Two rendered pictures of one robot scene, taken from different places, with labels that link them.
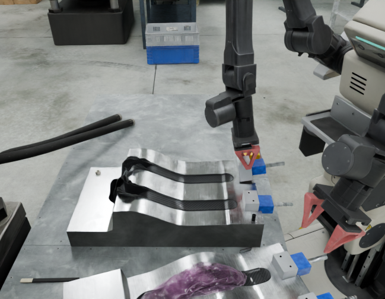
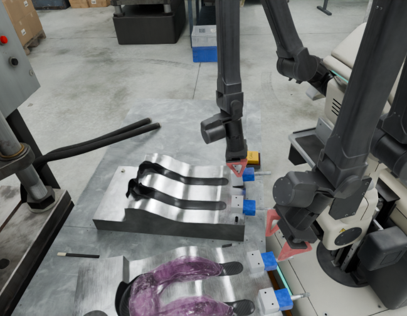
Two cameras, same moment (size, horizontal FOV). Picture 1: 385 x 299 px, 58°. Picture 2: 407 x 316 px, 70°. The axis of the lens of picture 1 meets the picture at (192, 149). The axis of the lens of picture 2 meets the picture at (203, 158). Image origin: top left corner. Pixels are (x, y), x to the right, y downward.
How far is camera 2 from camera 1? 0.18 m
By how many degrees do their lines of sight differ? 9
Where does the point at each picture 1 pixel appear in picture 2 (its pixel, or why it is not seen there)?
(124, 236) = (135, 226)
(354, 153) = (295, 189)
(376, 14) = (349, 52)
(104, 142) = (135, 142)
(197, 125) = not seen: hidden behind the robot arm
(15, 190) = (80, 168)
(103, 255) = (120, 238)
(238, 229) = (224, 227)
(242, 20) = (229, 56)
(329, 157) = (278, 189)
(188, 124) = not seen: hidden behind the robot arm
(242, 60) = (229, 89)
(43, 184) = not seen: hidden behind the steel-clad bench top
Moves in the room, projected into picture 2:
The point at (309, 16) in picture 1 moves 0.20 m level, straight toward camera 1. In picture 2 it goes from (296, 48) to (278, 78)
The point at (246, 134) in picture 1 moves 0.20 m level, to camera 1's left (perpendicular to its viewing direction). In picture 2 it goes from (236, 150) to (174, 147)
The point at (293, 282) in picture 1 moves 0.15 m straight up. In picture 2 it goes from (260, 276) to (266, 246)
